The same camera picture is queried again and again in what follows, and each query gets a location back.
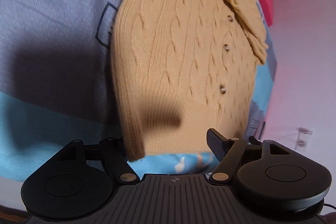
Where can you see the blue patterned bed sheet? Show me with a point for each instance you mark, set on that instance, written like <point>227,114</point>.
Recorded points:
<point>52,16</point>

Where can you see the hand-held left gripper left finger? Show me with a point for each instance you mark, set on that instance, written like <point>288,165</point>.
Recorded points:
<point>115,157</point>

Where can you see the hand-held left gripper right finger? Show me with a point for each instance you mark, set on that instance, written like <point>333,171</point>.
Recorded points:
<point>216,145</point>

